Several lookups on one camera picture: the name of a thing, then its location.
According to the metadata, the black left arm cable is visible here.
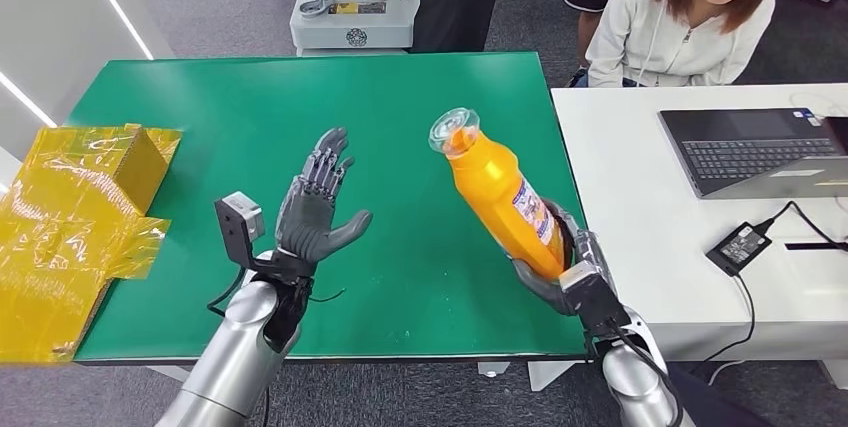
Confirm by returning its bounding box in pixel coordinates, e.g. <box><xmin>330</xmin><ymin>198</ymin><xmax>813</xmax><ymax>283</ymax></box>
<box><xmin>206</xmin><ymin>263</ymin><xmax>252</xmax><ymax>319</ymax></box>

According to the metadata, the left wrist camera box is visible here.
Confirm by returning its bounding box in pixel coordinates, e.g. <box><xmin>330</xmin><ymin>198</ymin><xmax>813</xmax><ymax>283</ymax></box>
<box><xmin>213</xmin><ymin>192</ymin><xmax>266</xmax><ymax>268</ymax></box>

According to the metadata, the white desk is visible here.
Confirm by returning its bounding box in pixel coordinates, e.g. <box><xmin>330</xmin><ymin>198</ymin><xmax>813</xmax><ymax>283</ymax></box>
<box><xmin>551</xmin><ymin>82</ymin><xmax>848</xmax><ymax>392</ymax></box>

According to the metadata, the white machine base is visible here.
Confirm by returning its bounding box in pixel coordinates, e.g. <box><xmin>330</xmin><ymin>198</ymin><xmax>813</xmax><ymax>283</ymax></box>
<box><xmin>289</xmin><ymin>0</ymin><xmax>422</xmax><ymax>58</ymax></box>

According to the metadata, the black mains cable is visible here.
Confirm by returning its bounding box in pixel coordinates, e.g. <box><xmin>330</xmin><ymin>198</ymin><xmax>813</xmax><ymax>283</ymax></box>
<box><xmin>702</xmin><ymin>272</ymin><xmax>758</xmax><ymax>366</ymax></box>

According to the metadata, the orange plastic bottle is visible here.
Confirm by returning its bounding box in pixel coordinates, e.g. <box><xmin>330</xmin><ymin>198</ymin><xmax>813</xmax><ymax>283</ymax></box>
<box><xmin>427</xmin><ymin>107</ymin><xmax>566</xmax><ymax>281</ymax></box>

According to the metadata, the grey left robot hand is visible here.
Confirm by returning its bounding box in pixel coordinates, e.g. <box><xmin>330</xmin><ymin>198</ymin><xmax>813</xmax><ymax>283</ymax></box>
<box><xmin>273</xmin><ymin>127</ymin><xmax>374</xmax><ymax>266</ymax></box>

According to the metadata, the dark grey laptop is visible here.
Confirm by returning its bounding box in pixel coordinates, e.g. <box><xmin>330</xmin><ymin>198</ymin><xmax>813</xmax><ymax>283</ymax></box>
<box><xmin>657</xmin><ymin>107</ymin><xmax>848</xmax><ymax>201</ymax></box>

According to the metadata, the yellow film-wrapped cardboard box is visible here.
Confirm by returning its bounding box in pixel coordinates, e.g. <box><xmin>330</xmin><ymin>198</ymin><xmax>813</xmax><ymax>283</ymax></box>
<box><xmin>0</xmin><ymin>122</ymin><xmax>183</xmax><ymax>366</ymax></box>

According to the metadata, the thin black adapter cable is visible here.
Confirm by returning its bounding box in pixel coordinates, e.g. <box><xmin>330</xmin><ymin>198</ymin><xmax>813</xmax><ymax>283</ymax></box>
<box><xmin>755</xmin><ymin>200</ymin><xmax>848</xmax><ymax>250</ymax></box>

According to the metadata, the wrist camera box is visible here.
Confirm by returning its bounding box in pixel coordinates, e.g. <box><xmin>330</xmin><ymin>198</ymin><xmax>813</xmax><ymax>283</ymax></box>
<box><xmin>558</xmin><ymin>261</ymin><xmax>631</xmax><ymax>340</ymax></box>
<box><xmin>213</xmin><ymin>192</ymin><xmax>266</xmax><ymax>268</ymax></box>

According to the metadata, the black power adapter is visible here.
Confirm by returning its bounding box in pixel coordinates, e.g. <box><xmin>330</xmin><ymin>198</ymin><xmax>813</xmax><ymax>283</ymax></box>
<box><xmin>705</xmin><ymin>221</ymin><xmax>774</xmax><ymax>278</ymax></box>

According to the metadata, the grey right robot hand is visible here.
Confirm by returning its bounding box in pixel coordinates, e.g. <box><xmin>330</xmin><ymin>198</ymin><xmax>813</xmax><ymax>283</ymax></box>
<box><xmin>510</xmin><ymin>200</ymin><xmax>619</xmax><ymax>317</ymax></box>

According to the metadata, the standing person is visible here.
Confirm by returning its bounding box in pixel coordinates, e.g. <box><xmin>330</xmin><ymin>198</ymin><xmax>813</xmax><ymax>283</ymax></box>
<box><xmin>409</xmin><ymin>0</ymin><xmax>502</xmax><ymax>54</ymax></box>

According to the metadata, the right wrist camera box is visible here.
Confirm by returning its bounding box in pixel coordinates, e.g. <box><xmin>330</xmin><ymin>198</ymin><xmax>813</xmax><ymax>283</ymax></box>
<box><xmin>558</xmin><ymin>261</ymin><xmax>631</xmax><ymax>340</ymax></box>

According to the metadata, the green table mat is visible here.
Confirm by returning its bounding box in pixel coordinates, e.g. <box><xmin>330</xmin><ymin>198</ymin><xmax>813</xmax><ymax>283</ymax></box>
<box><xmin>66</xmin><ymin>51</ymin><xmax>591</xmax><ymax>366</ymax></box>

